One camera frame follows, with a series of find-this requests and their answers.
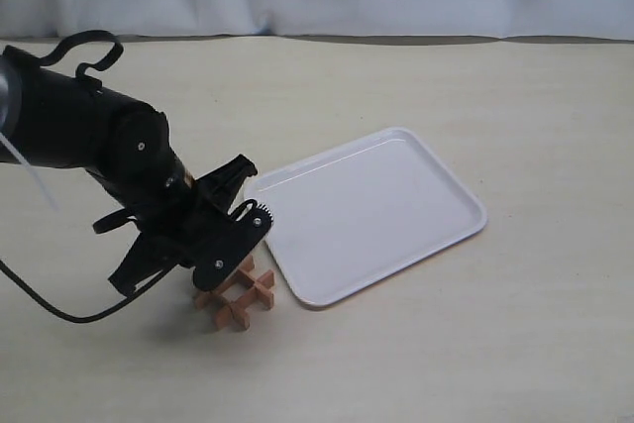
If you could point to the white rectangular plastic tray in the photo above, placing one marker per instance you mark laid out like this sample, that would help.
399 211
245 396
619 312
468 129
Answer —
351 217

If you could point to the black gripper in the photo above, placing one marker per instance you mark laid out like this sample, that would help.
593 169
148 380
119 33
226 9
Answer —
191 222

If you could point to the white zip tie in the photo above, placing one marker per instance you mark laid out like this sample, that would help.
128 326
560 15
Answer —
6 143

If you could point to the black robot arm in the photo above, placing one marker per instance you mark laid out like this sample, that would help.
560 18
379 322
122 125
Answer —
59 121

